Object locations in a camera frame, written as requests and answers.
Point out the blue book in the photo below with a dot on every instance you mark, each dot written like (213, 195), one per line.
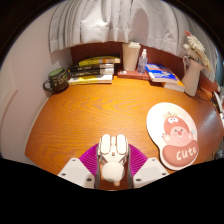
(161, 72)

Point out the white ceramic vase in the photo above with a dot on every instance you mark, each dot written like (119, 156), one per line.
(192, 80)

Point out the orange white book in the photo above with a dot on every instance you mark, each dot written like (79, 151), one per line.
(176, 86)

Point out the white pleated curtain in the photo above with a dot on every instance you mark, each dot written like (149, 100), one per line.
(110, 20)

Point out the white computer mouse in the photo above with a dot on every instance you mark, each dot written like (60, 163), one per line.
(113, 156)

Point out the white daisy flower bunch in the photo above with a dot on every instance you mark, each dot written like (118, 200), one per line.
(196, 48)

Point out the dark wooden desk back panel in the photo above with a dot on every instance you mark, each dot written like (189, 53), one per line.
(96, 49)

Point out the white pink cartoon mouse pad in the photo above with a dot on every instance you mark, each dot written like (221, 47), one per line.
(175, 133)

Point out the yellow white book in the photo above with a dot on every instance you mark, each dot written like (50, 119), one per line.
(90, 79)

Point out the white flat device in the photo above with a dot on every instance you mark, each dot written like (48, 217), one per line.
(219, 101)

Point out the dark green mug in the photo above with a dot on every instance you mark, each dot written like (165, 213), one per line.
(57, 80)

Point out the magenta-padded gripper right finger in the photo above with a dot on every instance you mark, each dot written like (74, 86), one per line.
(138, 160)

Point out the cream tumbler with lid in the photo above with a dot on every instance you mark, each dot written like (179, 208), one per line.
(130, 56)

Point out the clear spray bottle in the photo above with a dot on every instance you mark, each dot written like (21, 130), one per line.
(142, 63)

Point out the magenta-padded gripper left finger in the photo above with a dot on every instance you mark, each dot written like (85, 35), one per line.
(88, 160)

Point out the dark red book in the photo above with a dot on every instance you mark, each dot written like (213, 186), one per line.
(131, 75)

